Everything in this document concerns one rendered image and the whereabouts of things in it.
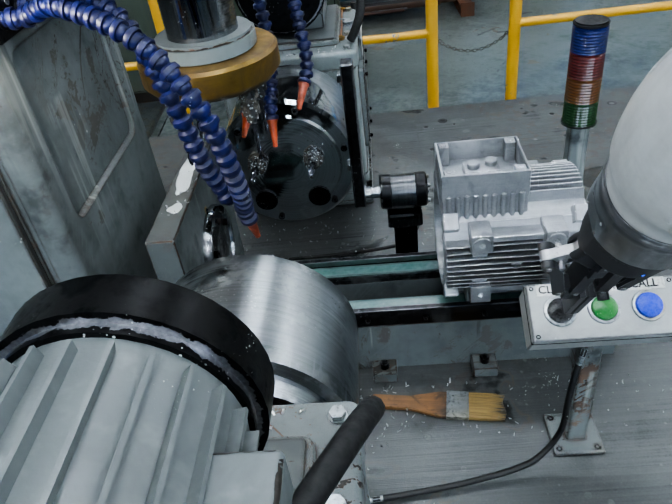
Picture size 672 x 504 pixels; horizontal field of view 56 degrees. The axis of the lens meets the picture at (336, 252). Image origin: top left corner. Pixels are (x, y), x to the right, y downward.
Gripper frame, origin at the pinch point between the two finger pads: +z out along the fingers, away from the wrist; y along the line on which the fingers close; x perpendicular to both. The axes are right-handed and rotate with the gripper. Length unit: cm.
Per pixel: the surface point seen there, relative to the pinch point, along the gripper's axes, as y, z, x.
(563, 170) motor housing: -6.2, 17.3, -22.6
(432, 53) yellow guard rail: -9, 195, -178
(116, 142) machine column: 59, 14, -32
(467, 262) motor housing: 8.4, 19.6, -10.7
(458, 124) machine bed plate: -2, 86, -72
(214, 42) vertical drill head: 38, -6, -32
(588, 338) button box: -2.7, 8.1, 3.4
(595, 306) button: -3.9, 7.3, -0.1
